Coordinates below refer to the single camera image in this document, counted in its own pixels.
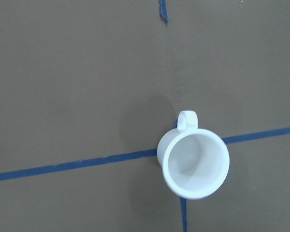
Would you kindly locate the white ceramic cup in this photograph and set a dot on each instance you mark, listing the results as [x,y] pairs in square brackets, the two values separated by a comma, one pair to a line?
[195,162]

